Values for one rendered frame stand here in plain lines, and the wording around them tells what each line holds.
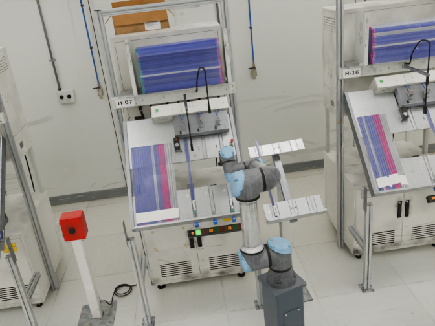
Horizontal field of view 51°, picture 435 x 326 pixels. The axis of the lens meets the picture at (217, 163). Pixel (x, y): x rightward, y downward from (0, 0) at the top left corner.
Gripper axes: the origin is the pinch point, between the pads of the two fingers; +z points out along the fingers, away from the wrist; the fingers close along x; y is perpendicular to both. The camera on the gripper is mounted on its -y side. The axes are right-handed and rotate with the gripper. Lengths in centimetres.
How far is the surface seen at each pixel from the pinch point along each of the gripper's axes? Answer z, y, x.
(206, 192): -2.2, -14.7, 13.9
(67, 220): 2, -19, 98
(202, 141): 5.0, 17.9, 11.7
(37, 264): 50, -42, 135
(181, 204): -3.3, -19.6, 29.3
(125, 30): 6, 99, 51
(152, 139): 6.4, 24.2, 42.5
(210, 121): 1.4, 29.5, 4.8
